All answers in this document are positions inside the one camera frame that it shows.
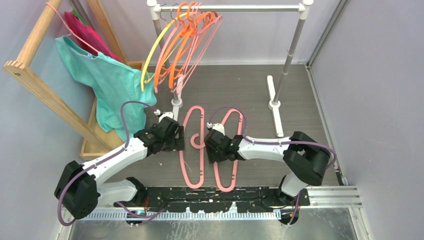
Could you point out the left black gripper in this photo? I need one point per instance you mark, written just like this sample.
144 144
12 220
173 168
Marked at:
177 144

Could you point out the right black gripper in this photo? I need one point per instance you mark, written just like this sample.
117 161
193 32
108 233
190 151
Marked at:
212 155

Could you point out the pink metal-hook hanger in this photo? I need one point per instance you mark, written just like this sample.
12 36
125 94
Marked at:
169 64

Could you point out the yellow hanger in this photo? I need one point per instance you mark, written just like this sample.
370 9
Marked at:
155 9

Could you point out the orange plastic hanger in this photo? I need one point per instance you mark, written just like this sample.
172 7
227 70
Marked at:
186 39

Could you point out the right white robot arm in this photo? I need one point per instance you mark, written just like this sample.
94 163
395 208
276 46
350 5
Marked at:
306 159

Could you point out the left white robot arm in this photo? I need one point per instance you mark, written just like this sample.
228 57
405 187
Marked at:
84 187

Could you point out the wooden clothes rack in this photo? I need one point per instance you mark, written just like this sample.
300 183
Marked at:
32 75

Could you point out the teal t-shirt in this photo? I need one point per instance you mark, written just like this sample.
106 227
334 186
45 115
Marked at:
121 99

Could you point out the white metal clothes rack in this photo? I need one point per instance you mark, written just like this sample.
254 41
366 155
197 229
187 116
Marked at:
252 34

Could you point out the magenta garment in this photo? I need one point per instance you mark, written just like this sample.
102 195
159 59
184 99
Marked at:
87 38

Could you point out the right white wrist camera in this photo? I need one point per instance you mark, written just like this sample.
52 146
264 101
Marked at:
215 126

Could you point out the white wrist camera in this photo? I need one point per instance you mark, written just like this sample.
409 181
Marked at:
215 126
163 114

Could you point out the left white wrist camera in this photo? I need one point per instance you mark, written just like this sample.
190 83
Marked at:
163 114

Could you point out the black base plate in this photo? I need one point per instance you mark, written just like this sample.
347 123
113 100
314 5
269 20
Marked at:
210 203

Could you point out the thin pink wire hanger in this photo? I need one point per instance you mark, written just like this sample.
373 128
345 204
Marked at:
69 29

